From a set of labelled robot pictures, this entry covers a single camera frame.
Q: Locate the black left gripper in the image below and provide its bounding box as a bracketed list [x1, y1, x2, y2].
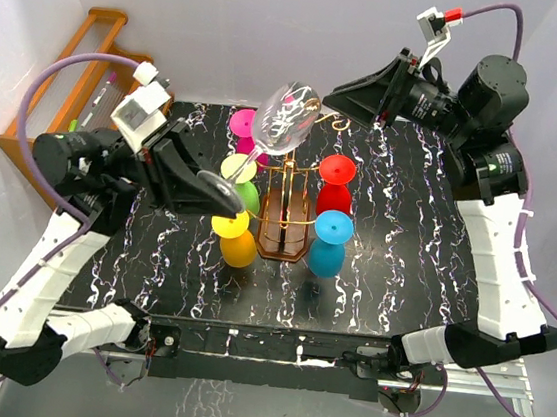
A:
[84, 106, 251, 223]

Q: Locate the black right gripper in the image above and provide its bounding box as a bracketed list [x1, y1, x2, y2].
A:
[319, 40, 482, 145]

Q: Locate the magenta wine glass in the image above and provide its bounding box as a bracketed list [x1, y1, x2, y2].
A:
[229, 108, 256, 155]

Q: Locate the clear wine glass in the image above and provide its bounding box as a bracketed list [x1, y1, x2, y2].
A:
[197, 81, 322, 213]

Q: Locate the gold wire wine glass rack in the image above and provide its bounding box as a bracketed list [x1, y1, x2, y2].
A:
[241, 100, 353, 267]

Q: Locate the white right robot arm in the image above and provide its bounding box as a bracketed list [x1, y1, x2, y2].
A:
[323, 49, 557, 381]

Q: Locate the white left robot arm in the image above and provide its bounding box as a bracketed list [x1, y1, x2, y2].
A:
[0, 115, 244, 386]

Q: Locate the green wine glass cream base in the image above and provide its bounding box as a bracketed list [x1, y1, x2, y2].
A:
[220, 153, 260, 215]

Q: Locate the red wine glass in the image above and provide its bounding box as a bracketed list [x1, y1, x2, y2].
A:
[316, 154, 357, 215]

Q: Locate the orange wine glass yellow base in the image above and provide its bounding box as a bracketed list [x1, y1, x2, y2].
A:
[211, 212, 258, 268]

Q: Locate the wooden tiered shelf rack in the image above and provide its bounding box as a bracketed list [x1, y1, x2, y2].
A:
[25, 7, 154, 144]

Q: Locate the blue wine glass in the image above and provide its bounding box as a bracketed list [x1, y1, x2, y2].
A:
[308, 209, 354, 278]

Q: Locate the purple capped marker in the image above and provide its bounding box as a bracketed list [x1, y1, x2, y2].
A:
[92, 72, 117, 109]

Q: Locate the green capped marker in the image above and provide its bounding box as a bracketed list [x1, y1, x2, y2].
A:
[68, 119, 78, 132]

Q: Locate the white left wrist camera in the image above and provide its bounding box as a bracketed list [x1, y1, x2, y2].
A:
[111, 61, 170, 153]

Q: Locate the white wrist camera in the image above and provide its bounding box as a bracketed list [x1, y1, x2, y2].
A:
[111, 61, 170, 153]
[417, 7, 464, 69]

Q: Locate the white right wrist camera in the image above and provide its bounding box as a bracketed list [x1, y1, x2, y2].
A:
[417, 7, 464, 69]

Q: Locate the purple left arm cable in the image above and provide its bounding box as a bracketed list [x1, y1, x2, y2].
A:
[0, 41, 181, 417]

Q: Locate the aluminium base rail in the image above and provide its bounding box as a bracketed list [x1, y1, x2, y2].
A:
[0, 298, 557, 417]

